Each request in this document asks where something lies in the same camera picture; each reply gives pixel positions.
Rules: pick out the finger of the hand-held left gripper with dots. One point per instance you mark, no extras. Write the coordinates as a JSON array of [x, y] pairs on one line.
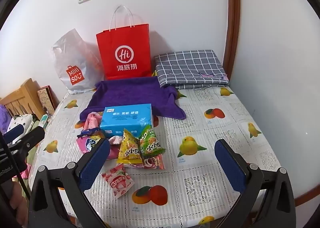
[[15, 131], [32, 137]]

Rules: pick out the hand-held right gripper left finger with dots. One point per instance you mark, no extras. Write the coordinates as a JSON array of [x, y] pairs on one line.
[[95, 165]]

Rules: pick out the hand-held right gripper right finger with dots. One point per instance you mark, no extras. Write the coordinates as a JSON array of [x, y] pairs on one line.
[[230, 168]]

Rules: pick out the pink yellow snack packet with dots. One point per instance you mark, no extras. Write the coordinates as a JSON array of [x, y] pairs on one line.
[[90, 144]]

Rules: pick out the strawberry print snack packet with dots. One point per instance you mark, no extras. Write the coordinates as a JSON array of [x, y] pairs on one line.
[[117, 180]]

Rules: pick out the pink peach print snack packet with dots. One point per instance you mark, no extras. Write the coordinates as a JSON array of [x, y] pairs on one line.
[[115, 142]]

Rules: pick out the pink foil snack packet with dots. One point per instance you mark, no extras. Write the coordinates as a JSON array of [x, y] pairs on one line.
[[92, 120]]

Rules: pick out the long white pink snack packet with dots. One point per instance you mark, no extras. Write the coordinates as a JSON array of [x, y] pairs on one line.
[[152, 163]]

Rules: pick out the green snack packet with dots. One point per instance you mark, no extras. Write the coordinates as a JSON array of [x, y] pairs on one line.
[[150, 145]]

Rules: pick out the white spotted plush toy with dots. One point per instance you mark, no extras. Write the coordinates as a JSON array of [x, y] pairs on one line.
[[25, 119]]

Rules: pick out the purple plush toy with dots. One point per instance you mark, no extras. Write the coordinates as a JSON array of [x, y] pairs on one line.
[[3, 117]]

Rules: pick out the pink cloth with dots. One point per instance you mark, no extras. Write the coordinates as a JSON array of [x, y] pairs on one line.
[[26, 171]]

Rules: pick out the white green tube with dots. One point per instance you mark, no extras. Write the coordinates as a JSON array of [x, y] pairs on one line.
[[44, 120]]

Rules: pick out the small blue snack packet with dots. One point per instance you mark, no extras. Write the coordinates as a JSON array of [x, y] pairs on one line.
[[86, 133]]

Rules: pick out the wooden headboard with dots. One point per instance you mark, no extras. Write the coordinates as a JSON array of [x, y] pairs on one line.
[[22, 95]]

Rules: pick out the blue tissue pack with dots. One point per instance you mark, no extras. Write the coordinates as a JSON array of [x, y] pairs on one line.
[[125, 120]]

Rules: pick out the purple towel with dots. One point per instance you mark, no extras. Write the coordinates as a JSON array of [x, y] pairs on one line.
[[125, 92]]

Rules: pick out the white plastic shopping bag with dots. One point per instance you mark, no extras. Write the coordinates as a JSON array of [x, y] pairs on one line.
[[72, 55]]

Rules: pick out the yellow green packet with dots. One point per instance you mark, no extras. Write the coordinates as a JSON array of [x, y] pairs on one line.
[[154, 73]]

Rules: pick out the grey checked folded cloth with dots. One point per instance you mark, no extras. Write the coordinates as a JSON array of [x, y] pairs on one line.
[[187, 65]]

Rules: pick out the red paper bag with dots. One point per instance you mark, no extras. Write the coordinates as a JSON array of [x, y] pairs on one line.
[[125, 42]]

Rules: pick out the brown wooden door frame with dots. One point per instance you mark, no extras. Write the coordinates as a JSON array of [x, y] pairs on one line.
[[232, 17]]

